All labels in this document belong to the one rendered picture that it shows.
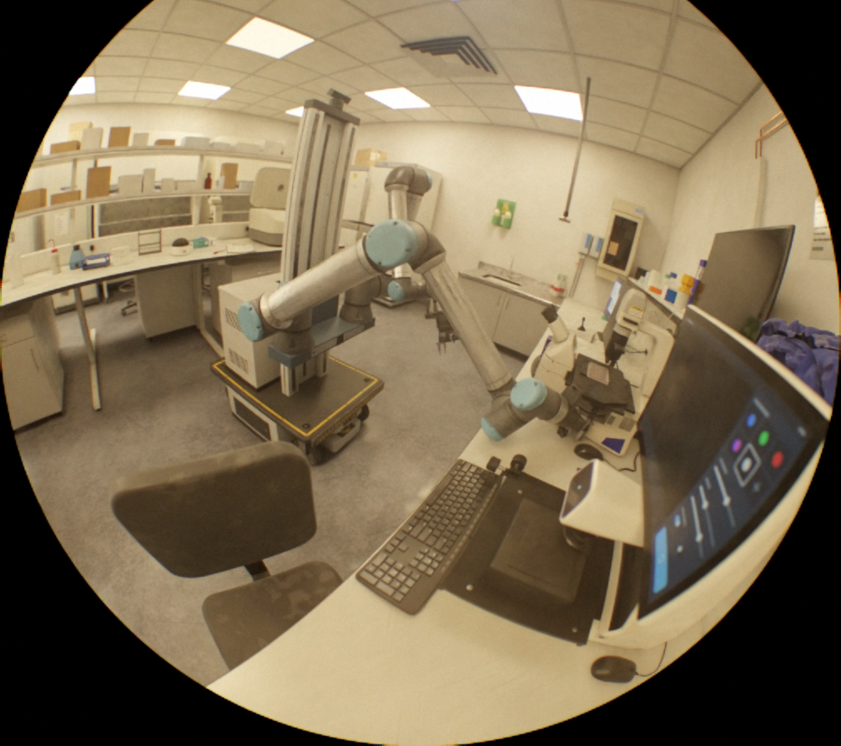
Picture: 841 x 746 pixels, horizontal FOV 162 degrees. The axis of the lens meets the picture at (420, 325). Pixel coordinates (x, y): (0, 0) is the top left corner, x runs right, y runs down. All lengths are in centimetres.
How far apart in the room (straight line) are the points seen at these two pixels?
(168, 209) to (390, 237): 400
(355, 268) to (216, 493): 60
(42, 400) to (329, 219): 233
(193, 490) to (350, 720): 46
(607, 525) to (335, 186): 155
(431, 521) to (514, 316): 278
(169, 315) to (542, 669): 322
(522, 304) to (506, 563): 290
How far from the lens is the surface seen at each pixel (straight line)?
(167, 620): 154
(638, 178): 386
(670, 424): 53
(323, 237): 155
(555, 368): 107
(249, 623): 92
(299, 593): 91
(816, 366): 74
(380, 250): 72
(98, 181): 274
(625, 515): 51
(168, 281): 302
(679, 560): 38
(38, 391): 256
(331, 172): 154
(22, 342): 242
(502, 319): 331
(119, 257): 229
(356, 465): 176
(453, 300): 85
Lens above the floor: 136
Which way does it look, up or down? 22 degrees down
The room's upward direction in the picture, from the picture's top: 12 degrees clockwise
